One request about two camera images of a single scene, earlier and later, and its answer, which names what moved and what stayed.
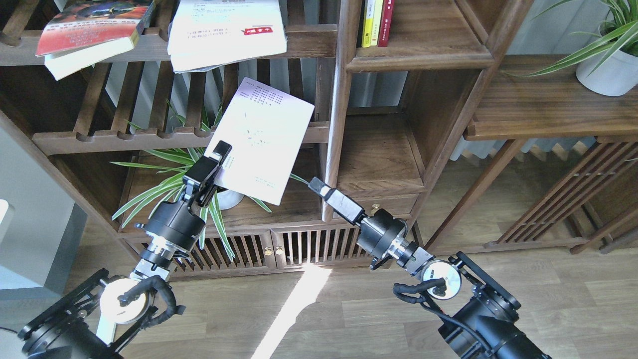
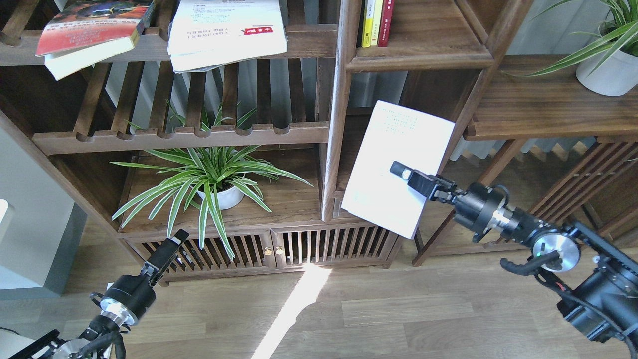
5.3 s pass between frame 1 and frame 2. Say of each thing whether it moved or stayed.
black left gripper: moved
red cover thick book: stayed
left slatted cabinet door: stayed
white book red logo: stayed
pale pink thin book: moved
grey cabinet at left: stayed
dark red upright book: stayed
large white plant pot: stayed
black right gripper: moved
